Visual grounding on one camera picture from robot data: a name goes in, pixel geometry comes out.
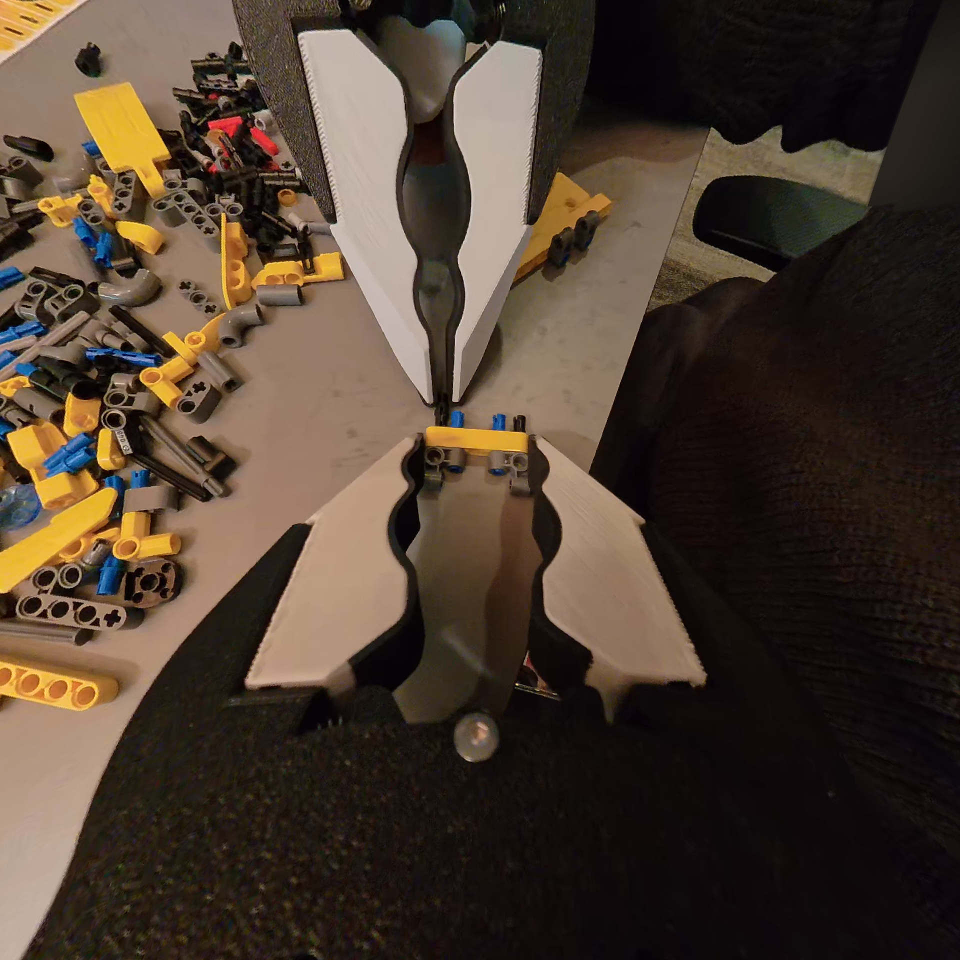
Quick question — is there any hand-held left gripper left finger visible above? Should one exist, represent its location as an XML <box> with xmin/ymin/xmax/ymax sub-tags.
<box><xmin>245</xmin><ymin>435</ymin><xmax>425</xmax><ymax>695</ymax></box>

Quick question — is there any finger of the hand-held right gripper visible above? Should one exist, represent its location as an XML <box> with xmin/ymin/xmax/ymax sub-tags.
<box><xmin>447</xmin><ymin>39</ymin><xmax>544</xmax><ymax>405</ymax></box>
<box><xmin>297</xmin><ymin>28</ymin><xmax>444</xmax><ymax>406</ymax></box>

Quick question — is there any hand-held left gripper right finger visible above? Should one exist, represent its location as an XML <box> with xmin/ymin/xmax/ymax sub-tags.
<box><xmin>528</xmin><ymin>435</ymin><xmax>708</xmax><ymax>723</ymax></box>

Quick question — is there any yellow toy brick block assembly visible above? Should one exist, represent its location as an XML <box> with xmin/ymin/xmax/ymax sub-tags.
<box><xmin>513</xmin><ymin>171</ymin><xmax>612</xmax><ymax>282</ymax></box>

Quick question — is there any yellow beam with grey connectors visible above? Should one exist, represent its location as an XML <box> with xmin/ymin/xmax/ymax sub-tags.
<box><xmin>422</xmin><ymin>410</ymin><xmax>535</xmax><ymax>496</ymax></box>

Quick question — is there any person's black sweater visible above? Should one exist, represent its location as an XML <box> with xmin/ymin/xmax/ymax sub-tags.
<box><xmin>592</xmin><ymin>206</ymin><xmax>960</xmax><ymax>960</ymax></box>

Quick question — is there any yellow black sticker sheet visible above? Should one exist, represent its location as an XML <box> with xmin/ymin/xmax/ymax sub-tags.
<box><xmin>0</xmin><ymin>0</ymin><xmax>87</xmax><ymax>65</ymax></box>

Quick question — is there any pile of toy building pieces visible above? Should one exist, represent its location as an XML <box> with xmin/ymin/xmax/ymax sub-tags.
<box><xmin>0</xmin><ymin>41</ymin><xmax>346</xmax><ymax>710</ymax></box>

